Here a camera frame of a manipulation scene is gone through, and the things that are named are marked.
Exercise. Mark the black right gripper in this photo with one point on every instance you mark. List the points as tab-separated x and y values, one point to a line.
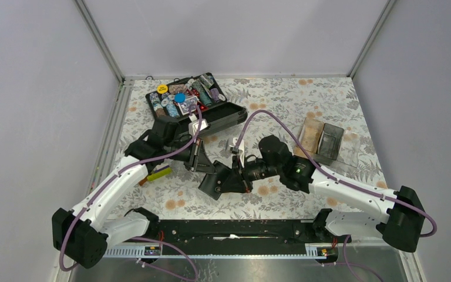
236	181

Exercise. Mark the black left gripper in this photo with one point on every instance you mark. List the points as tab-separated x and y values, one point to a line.
199	160

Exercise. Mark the black card holder wallet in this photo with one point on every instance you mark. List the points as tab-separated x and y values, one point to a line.
214	184

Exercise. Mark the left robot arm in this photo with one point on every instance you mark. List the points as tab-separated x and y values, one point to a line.
84	232

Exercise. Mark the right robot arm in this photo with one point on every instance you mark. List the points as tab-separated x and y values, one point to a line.
395	216

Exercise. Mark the blue playing card deck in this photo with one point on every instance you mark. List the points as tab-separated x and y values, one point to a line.
188	104

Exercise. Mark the smoky grey transparent card box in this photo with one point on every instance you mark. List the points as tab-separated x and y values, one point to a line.
329	143

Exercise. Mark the clear transparent card box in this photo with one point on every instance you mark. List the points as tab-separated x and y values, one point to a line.
349	149

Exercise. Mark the green purple toy block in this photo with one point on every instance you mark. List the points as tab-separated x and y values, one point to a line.
156	174

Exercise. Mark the blue poker chip stack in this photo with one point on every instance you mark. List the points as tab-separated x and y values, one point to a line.
172	110

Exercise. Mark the black poker chip case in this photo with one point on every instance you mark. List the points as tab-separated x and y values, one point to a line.
216	110

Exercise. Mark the blue round dealer chip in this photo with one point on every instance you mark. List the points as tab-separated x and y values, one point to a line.
179	97

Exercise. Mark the yellow round chip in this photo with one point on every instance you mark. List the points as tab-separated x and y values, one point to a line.
162	89

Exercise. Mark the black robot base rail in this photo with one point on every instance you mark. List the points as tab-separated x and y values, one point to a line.
289	230

